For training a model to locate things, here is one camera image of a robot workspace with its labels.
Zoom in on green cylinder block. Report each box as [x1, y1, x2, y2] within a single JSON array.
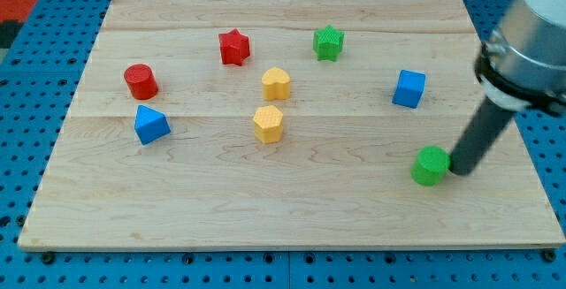
[[410, 146, 451, 186]]

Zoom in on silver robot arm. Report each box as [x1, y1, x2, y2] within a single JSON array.
[[475, 0, 565, 116]]

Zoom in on yellow hexagon block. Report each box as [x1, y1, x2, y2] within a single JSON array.
[[253, 105, 283, 143]]

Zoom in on yellow heart block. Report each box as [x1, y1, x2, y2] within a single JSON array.
[[262, 67, 291, 101]]

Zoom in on wooden board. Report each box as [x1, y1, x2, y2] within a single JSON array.
[[18, 0, 565, 252]]

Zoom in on red star block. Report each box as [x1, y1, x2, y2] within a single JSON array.
[[218, 28, 250, 66]]

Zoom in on green star block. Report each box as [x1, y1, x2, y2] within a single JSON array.
[[313, 25, 345, 62]]

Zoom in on blue triangle block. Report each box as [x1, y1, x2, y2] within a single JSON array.
[[134, 105, 171, 145]]

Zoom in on blue cube block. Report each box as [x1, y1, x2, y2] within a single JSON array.
[[392, 70, 426, 109]]

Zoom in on red cylinder block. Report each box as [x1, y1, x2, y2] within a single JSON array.
[[124, 64, 158, 100]]

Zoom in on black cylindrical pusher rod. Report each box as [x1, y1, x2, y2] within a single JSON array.
[[449, 96, 515, 176]]

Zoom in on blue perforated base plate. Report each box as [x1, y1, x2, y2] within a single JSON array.
[[1, 0, 565, 288]]

